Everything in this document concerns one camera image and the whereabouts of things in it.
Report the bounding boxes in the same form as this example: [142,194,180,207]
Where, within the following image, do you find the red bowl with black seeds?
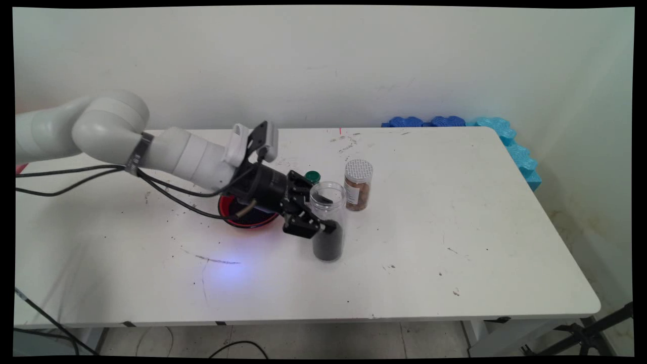
[218,195,282,229]

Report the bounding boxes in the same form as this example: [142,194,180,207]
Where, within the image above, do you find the black hanging cable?
[14,288,99,356]

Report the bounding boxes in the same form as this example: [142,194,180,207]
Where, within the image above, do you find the black tripod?
[521,302,633,357]

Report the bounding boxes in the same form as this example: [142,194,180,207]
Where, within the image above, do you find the silver lid jar brown contents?
[343,159,374,211]

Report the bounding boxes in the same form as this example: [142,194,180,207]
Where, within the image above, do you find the black looped floor cable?
[208,340,268,358]

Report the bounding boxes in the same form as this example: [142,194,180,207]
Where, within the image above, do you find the white table leg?
[463,320,572,357]
[14,328,109,356]

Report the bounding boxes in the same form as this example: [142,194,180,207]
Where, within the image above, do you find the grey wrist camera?
[222,120,279,167]

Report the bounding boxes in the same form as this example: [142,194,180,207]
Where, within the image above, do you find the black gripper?
[225,162,337,240]

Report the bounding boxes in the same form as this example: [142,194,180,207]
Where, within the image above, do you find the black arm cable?
[15,147,268,221]

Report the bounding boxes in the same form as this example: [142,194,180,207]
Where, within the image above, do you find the clear jar with black seeds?
[308,181,348,262]

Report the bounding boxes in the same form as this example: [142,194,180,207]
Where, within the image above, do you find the light blue foam mat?
[466,117,542,192]

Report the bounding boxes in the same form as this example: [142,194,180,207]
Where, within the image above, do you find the black arm strap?
[124,131,154,176]

